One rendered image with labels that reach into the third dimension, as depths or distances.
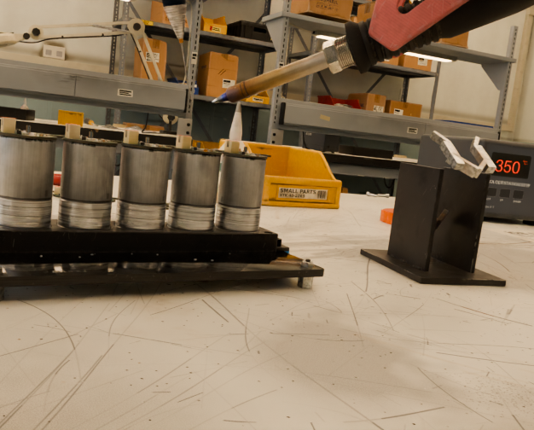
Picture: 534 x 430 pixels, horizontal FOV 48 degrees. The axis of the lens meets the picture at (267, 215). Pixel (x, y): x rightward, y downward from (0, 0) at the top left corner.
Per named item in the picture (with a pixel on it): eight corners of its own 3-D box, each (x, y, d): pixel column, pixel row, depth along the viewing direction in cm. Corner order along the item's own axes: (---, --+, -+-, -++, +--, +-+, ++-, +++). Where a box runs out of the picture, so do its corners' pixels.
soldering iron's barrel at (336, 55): (229, 110, 30) (354, 63, 28) (218, 79, 30) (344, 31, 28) (237, 112, 31) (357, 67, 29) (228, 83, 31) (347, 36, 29)
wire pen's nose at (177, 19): (164, 40, 29) (158, 7, 28) (182, 37, 29) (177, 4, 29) (178, 39, 28) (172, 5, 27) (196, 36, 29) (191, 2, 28)
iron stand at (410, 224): (389, 328, 37) (467, 216, 31) (349, 227, 43) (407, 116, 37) (470, 328, 39) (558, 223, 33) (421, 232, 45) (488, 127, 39)
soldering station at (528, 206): (554, 228, 73) (570, 148, 72) (470, 221, 70) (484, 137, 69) (482, 209, 87) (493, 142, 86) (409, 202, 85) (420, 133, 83)
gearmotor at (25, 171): (54, 249, 28) (61, 136, 27) (-4, 249, 26) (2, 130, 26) (43, 237, 30) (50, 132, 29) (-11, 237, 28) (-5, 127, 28)
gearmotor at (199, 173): (219, 248, 32) (229, 152, 31) (176, 248, 31) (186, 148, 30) (200, 239, 34) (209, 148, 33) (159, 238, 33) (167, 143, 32)
